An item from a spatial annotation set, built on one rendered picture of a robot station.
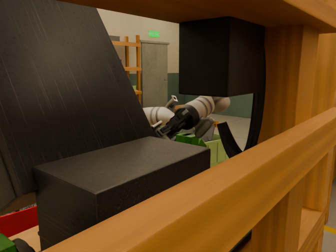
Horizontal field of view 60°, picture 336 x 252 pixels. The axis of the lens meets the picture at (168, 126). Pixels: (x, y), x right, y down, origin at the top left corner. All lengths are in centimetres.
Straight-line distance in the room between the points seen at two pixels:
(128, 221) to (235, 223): 16
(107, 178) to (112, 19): 746
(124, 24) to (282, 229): 756
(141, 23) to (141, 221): 828
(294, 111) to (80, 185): 50
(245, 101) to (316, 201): 744
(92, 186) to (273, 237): 55
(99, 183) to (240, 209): 20
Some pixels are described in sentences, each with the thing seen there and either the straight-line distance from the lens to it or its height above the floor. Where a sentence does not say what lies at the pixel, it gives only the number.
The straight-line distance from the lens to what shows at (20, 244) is 50.
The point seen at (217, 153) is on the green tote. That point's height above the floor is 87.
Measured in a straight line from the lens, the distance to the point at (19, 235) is 106.
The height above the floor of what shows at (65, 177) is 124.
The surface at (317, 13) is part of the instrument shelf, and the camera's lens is 67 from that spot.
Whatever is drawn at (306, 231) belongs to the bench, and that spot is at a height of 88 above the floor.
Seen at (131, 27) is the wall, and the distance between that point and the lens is 824.
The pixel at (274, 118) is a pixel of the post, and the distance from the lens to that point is 75.
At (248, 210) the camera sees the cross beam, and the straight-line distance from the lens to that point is 42.
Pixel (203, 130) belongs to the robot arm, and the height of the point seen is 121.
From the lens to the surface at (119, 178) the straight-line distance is 46.
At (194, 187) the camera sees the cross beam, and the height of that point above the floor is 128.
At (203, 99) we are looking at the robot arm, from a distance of 96.
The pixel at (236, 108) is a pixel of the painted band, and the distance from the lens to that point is 875.
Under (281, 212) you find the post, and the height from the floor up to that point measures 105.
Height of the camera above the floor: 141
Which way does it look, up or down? 11 degrees down
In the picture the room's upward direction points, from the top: straight up
